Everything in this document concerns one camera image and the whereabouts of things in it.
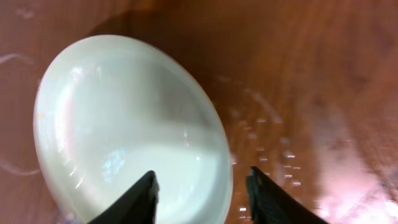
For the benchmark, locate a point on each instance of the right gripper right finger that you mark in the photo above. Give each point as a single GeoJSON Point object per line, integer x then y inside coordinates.
{"type": "Point", "coordinates": [270, 204]}

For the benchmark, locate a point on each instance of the mint plate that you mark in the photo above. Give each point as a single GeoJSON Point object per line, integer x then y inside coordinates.
{"type": "Point", "coordinates": [110, 108]}

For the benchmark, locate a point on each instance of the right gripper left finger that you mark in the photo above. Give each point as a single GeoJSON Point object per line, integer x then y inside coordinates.
{"type": "Point", "coordinates": [136, 206]}

